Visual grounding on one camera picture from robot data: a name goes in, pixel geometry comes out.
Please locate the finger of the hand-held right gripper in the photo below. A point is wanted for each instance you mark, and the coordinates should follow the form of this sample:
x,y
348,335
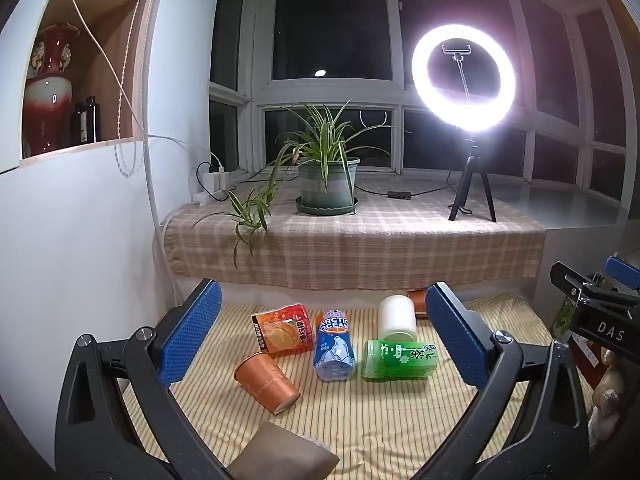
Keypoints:
x,y
575,282
622,271

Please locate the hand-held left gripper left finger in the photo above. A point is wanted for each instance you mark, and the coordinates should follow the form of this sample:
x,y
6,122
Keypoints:
x,y
192,330

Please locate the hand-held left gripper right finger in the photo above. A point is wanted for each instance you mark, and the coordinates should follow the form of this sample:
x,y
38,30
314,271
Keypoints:
x,y
452,335

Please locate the dark brown cup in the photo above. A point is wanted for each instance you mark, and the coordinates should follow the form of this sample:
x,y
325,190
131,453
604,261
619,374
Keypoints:
x,y
419,304

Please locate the white cup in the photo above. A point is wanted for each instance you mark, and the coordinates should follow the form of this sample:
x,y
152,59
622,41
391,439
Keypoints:
x,y
397,317

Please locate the orange paper cup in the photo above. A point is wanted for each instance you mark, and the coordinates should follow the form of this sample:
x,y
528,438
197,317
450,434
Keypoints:
x,y
265,382

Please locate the green packet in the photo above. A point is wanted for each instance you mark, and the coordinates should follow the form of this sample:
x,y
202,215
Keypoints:
x,y
565,317

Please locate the green label plastic bottle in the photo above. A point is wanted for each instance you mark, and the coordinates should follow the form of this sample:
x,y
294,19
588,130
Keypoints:
x,y
400,359

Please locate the beige stuffed toy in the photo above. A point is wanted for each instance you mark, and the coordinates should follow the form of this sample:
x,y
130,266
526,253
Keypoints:
x,y
607,400

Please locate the orange snack packet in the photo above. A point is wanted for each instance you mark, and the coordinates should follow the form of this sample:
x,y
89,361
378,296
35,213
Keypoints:
x,y
285,332

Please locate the beige plaid cloth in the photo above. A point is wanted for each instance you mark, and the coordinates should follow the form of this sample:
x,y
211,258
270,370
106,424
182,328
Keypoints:
x,y
375,255

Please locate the yellow striped mat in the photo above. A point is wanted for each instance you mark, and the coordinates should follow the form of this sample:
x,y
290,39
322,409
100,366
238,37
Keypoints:
x,y
370,420

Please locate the blue label plastic bottle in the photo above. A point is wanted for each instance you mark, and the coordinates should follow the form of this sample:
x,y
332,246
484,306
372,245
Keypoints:
x,y
334,347

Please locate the white power strip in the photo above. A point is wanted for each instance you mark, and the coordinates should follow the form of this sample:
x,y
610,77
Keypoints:
x,y
207,196

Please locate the white charger plug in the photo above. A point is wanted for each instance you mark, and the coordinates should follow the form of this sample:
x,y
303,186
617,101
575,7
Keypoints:
x,y
220,180

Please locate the black tripod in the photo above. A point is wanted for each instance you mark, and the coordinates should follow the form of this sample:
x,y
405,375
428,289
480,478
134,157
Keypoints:
x,y
471,170

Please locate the brown paper pad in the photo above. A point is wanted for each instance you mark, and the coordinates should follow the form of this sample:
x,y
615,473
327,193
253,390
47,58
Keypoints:
x,y
285,452

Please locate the green pot saucer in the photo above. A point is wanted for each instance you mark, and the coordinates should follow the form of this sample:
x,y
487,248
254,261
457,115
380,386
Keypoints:
x,y
325,210

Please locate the grey-green flower pot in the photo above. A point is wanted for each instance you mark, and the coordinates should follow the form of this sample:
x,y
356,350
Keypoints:
x,y
327,185

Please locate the dark glass bottle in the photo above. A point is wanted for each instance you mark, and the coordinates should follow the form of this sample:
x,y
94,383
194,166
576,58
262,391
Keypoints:
x,y
93,120
79,125

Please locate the spider plant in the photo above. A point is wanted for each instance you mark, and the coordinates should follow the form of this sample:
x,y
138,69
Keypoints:
x,y
325,135

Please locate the phone clamp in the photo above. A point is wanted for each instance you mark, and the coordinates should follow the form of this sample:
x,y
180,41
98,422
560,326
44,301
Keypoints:
x,y
456,51

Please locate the red and white vase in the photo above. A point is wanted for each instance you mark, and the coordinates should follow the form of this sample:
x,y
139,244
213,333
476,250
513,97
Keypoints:
x,y
47,105

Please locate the white window frame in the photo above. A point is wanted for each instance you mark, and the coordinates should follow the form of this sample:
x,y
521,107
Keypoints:
x,y
255,90

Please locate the wooden wall shelf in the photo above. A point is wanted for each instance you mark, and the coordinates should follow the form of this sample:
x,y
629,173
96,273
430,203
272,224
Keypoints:
x,y
105,15

